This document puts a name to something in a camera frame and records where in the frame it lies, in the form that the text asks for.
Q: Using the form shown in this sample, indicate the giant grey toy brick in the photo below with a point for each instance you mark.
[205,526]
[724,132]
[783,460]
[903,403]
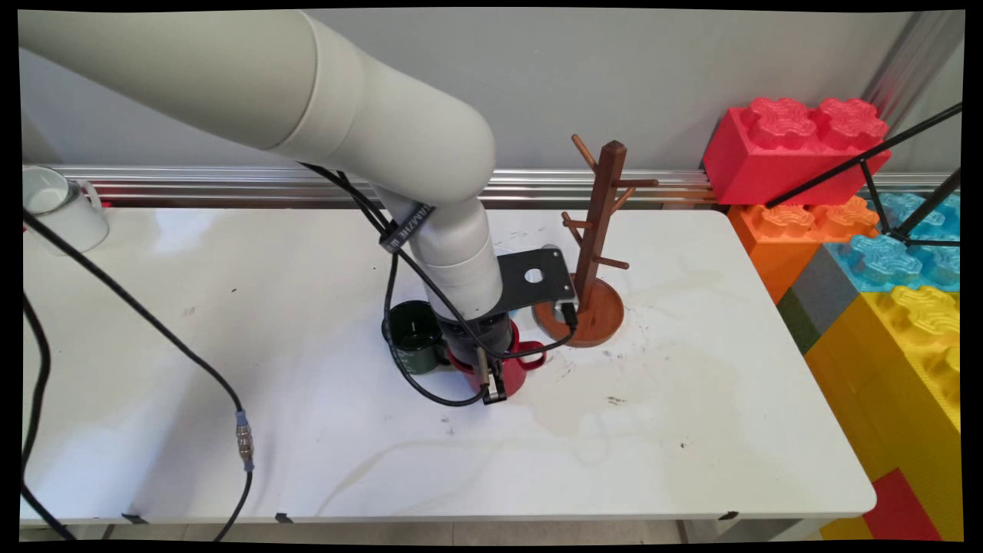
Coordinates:
[825,288]

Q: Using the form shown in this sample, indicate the giant red toy brick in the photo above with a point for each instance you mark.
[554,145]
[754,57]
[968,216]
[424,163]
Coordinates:
[776,153]

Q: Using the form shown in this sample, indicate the slanted aluminium post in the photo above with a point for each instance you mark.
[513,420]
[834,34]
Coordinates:
[906,65]

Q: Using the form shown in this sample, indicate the giant orange toy brick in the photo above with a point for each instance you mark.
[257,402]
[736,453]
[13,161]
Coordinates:
[776,246]

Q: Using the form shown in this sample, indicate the brown wooden mug tree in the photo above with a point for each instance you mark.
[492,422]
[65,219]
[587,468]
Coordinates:
[603,207]

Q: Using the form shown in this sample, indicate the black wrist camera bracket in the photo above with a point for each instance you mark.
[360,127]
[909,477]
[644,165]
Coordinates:
[549,288]

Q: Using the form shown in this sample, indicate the dark green mug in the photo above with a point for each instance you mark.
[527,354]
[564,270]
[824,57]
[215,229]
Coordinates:
[415,334]

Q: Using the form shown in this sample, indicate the horizontal aluminium rail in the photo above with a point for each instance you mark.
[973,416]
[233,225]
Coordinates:
[153,184]

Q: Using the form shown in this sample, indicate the giant green toy brick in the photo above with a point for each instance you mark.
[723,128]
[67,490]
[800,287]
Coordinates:
[799,322]

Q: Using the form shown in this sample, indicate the giant yellow toy brick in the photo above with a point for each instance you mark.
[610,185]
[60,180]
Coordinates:
[883,369]

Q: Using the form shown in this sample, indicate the white mug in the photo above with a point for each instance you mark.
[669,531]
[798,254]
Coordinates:
[65,219]

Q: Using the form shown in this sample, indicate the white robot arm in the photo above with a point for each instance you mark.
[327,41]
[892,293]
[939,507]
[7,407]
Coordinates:
[230,77]

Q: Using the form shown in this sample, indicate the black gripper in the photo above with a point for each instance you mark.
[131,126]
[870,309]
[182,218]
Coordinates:
[476,338]

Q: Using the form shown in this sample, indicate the small red toy brick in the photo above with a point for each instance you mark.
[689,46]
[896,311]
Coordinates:
[898,511]

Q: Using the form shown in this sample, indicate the giant light blue toy brick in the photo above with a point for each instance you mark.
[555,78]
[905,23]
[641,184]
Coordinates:
[883,261]

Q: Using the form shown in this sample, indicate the black tripod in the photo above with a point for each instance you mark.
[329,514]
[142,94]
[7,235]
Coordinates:
[868,161]

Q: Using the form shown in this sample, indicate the red enamel mug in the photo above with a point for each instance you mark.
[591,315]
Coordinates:
[514,372]

